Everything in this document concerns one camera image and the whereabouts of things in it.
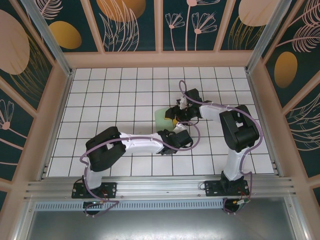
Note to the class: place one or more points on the long aluminium base rail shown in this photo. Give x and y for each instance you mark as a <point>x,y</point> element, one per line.
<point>160,186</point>

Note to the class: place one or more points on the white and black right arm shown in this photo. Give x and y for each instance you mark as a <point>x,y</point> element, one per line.
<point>232,165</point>

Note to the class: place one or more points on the light green paper sheet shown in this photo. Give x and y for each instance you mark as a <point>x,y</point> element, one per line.
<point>161,117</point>

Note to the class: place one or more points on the grey metal base sheet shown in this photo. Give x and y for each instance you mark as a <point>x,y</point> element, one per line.
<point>160,225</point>

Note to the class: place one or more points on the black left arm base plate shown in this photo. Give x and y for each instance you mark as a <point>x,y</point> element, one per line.
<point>110,190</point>

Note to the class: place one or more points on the aluminium corner post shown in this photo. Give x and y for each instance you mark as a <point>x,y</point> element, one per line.
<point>265,35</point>
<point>48,40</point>

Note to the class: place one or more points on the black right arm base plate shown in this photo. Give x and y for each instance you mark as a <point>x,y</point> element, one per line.
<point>212,188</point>

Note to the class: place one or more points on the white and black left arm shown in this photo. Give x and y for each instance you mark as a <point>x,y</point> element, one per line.
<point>140,143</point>

